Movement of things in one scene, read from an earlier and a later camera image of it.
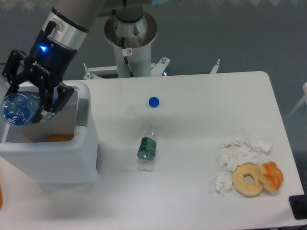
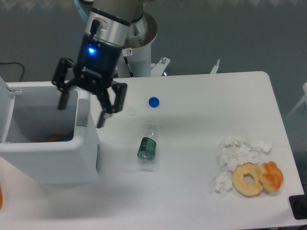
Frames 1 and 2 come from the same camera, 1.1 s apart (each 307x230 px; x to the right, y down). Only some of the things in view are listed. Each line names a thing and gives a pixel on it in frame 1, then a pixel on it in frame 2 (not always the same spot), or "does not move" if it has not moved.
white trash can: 62,149 does not move
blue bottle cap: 154,101 does not move
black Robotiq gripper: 45,64 to 97,68
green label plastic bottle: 146,153 does not move
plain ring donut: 244,189 does not move
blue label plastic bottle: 20,109 to 62,134
